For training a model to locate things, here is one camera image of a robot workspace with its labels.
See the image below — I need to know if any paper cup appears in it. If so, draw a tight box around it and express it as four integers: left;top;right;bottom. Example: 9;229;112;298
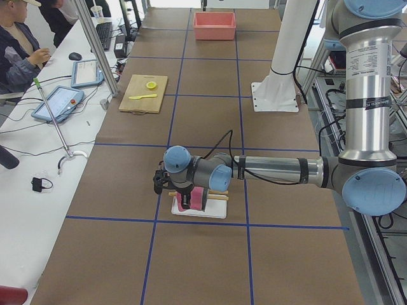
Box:
90;5;104;19

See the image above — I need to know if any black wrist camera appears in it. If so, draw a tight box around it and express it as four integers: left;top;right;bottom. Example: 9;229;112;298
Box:
153;160;174;195

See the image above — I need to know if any yellow plastic knife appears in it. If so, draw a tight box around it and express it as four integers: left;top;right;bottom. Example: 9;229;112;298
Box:
128;93;158;100

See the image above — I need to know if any red cylinder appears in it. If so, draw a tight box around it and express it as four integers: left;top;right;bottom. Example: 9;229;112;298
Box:
0;285;28;305

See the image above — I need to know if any blue teach pendant near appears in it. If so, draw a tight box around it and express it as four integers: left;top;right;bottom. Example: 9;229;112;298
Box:
31;86;85;123

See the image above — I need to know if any aluminium frame post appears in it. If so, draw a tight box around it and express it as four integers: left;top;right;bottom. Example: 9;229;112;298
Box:
73;0;118;97

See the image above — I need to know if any yellow lemon slice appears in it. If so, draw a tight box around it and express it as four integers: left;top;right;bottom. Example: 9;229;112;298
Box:
146;81;158;90

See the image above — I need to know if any black computer mouse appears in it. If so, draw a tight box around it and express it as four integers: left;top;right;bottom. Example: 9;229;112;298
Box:
69;52;82;61

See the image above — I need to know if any metal reacher grabber stick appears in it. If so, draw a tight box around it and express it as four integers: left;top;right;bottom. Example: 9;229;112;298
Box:
33;78;88;175

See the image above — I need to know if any pink plastic bin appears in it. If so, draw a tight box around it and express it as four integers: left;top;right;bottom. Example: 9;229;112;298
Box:
193;11;236;41

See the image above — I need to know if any blue teach pendant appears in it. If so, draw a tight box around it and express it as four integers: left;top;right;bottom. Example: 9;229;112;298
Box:
71;59;104;88
31;86;85;123

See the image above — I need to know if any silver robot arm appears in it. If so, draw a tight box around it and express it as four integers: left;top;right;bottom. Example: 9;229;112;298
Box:
153;1;406;216

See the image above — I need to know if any magenta wiping cloth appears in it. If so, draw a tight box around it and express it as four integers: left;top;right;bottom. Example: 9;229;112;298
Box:
176;187;208;212

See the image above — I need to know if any black keyboard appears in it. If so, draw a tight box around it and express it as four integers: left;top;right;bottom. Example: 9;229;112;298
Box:
95;22;113;51

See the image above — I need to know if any black power adapter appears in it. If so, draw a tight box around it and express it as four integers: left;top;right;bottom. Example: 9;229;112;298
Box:
113;34;127;58

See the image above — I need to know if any white rectangular tray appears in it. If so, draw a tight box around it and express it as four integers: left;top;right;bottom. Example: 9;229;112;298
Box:
171;197;228;219

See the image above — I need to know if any blue teach pendant far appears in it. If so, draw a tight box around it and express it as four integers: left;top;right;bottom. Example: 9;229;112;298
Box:
71;59;104;88

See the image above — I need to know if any bamboo cutting board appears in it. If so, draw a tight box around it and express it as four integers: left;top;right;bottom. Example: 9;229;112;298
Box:
119;74;168;114

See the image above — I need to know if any small black strap device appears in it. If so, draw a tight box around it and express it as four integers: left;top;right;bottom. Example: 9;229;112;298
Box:
31;177;53;193

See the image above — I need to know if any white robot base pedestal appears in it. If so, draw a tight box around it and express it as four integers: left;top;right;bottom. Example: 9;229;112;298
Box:
251;0;319;112

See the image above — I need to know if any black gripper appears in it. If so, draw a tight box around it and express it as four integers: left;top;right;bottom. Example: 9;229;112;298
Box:
173;184;193;209

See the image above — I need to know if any seated person in cap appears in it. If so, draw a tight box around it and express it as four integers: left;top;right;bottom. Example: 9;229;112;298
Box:
1;1;50;94

